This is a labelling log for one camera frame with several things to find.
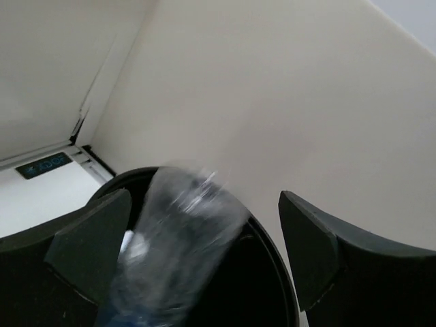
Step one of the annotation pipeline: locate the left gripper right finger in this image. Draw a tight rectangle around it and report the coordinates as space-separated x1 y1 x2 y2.
278 191 435 326

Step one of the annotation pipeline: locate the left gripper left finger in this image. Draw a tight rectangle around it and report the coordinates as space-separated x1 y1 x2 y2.
1 189 131 326

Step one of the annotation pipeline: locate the clear bottle blue cap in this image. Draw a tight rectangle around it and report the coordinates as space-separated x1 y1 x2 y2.
96 167 249 326

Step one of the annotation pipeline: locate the black plastic bin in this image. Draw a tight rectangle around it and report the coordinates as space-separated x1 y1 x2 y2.
95 168 298 326

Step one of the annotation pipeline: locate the dark rectangular table sticker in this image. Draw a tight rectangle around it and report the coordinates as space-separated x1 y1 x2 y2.
15 152 73 180

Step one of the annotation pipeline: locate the right aluminium rail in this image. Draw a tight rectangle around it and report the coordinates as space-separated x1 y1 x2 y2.
66 145 115 185

